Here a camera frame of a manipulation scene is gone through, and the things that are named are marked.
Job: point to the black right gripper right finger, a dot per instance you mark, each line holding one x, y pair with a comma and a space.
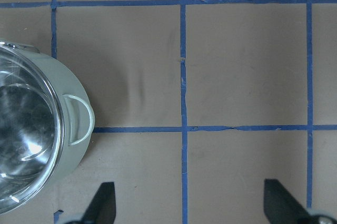
280, 206

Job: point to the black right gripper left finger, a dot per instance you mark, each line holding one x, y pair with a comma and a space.
102, 208

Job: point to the clear glass pot lid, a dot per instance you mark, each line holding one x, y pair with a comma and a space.
31, 129

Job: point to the pale green cooking pot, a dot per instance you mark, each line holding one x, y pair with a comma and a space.
76, 111

